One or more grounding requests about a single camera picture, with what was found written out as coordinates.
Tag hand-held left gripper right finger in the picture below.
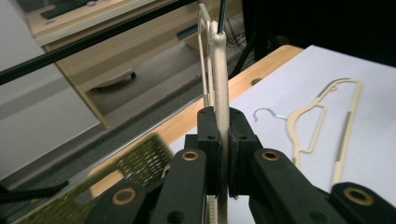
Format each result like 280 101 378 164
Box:
228 106 263 200

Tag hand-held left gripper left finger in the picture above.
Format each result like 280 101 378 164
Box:
184 105 224 198

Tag beige plastic clothes hanger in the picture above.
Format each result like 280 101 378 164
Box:
197 0 232 224
252 77 365 189

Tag green woven basket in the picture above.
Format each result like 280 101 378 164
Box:
14 133 176 224

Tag black stand leg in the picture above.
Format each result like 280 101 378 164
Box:
228 30 260 80

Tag beige wooden desk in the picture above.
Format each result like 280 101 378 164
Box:
24 0 245 129

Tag black curtain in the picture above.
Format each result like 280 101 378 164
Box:
242 0 396 68

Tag white table cover sheet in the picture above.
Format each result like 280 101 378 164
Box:
167 44 396 224

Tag bundle of black cables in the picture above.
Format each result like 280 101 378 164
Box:
225 17 250 49

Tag black hanging rail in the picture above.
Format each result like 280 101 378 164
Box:
0 0 201 87

